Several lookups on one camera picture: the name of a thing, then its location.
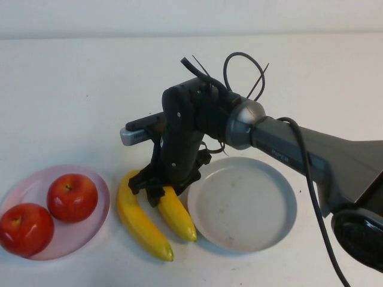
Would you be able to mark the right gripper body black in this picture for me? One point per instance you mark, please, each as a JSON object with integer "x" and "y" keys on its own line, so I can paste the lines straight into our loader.
{"x": 176, "y": 161}

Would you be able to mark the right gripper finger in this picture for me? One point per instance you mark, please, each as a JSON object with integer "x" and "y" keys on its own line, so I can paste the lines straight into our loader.
{"x": 184, "y": 187}
{"x": 155, "y": 195}

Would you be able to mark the yellow banana short stem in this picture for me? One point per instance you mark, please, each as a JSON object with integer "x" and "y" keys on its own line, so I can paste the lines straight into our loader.
{"x": 140, "y": 221}

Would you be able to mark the yellow banana long curved stem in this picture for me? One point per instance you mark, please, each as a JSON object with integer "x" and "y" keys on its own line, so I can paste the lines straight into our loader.
{"x": 179, "y": 221}

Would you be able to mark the red apple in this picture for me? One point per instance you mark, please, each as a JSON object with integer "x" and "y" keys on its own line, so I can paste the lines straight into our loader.
{"x": 27, "y": 233}
{"x": 72, "y": 200}

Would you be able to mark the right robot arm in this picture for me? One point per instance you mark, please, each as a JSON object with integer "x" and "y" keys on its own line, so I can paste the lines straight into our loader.
{"x": 299, "y": 143}

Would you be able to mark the grey-blue plastic plate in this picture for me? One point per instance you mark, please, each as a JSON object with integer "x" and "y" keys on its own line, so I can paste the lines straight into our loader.
{"x": 239, "y": 209}

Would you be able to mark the pink plastic plate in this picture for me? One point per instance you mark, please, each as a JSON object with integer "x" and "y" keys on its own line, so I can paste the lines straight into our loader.
{"x": 74, "y": 239}

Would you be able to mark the black zip tie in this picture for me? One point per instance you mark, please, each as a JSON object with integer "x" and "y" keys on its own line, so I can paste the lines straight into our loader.
{"x": 258, "y": 79}
{"x": 200, "y": 66}

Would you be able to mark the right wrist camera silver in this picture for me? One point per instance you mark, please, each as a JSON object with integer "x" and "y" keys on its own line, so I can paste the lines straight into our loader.
{"x": 131, "y": 137}

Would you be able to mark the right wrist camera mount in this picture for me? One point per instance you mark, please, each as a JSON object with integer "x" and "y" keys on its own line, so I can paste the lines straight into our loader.
{"x": 143, "y": 122}

